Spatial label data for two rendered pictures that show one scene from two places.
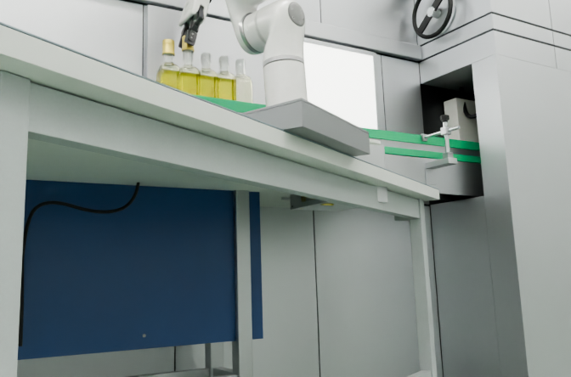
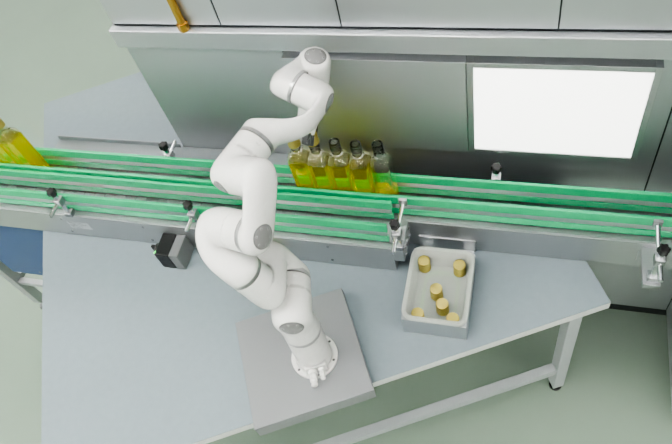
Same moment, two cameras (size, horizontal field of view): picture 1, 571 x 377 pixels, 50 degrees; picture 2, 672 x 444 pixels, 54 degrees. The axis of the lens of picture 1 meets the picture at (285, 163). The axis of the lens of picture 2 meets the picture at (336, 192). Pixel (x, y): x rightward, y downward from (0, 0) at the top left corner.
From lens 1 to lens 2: 2.38 m
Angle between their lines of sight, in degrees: 81
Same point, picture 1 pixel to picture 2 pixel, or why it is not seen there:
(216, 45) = (371, 86)
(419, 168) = (629, 249)
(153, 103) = not seen: outside the picture
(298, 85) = (304, 358)
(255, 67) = (428, 102)
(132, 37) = not seen: hidden behind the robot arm
